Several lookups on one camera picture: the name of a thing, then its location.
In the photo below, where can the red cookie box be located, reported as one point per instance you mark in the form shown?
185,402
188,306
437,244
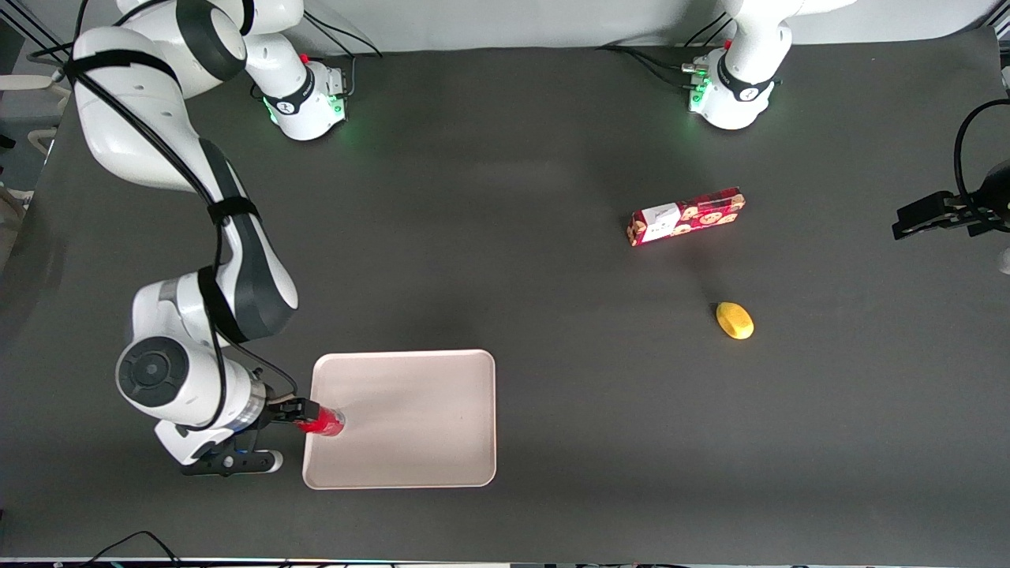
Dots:
688,218

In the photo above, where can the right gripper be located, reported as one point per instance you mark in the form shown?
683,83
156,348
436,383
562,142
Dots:
286,409

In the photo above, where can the yellow lemon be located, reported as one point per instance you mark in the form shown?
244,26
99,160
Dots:
735,321

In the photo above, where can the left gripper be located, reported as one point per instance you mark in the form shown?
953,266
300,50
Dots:
981,211

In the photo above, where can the beige chair frame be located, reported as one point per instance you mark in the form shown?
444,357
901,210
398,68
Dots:
43,87

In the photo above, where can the beige rectangular plastic tray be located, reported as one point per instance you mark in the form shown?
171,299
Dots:
410,420

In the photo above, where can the dark grey table mat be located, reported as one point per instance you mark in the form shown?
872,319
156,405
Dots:
552,237

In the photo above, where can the red coke bottle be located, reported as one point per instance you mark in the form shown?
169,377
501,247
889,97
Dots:
328,424

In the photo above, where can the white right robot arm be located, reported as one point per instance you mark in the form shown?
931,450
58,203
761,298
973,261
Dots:
181,197

